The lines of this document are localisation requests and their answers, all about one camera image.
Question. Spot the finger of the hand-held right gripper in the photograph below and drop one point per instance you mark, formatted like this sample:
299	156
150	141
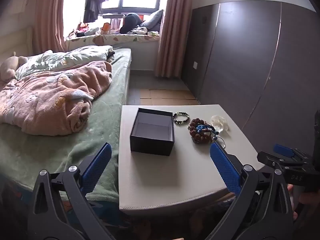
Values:
277	158
283	150

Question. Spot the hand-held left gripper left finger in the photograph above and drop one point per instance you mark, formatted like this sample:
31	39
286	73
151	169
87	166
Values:
96	165

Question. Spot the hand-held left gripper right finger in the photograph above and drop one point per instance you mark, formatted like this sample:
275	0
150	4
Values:
225	167

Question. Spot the clear crystal ornament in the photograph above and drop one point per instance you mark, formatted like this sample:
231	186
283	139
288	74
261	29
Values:
220	123

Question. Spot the black box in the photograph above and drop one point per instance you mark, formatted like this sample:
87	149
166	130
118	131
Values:
150	147

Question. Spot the person's right hand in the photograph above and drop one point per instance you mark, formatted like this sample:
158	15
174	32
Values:
308	198

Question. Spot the green bed sheet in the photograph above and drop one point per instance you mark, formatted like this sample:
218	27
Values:
105	115

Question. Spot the pink fleece blanket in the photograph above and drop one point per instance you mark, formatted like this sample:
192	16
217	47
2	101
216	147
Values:
50	97

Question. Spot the dark brown wardrobe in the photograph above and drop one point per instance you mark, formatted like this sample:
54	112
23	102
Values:
250	55

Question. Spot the green floral quilt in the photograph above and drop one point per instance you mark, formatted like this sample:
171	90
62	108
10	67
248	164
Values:
62	57

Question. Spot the floral window seat cushion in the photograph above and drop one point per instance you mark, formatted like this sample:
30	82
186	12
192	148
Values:
105	40

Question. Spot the beige plush toy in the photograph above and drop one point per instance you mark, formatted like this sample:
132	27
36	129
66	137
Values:
8	67

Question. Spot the orange box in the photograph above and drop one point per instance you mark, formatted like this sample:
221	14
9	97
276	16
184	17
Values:
106	28

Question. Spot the black bag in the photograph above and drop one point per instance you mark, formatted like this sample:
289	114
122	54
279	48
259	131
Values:
130	22

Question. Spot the pink curtain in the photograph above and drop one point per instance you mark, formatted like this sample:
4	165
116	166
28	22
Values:
172	30
47	17

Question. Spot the white padded headboard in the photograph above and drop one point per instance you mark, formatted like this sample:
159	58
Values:
15	40

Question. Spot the grey pillow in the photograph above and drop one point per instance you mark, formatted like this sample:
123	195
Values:
153	21

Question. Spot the hanging dark clothes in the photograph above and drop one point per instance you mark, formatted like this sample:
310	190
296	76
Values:
93	5

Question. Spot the white wall socket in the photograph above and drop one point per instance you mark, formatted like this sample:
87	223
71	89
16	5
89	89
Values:
195	65

